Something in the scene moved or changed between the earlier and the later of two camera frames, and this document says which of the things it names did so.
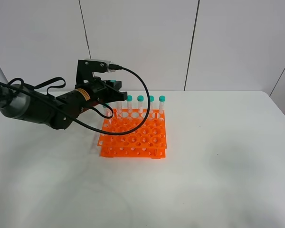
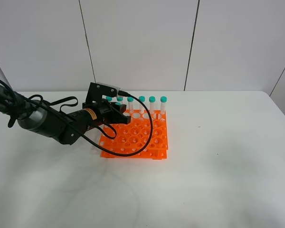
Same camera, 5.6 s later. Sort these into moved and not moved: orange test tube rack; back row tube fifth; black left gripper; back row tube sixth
Moved: black left gripper
Not moved: back row tube fifth; orange test tube rack; back row tube sixth
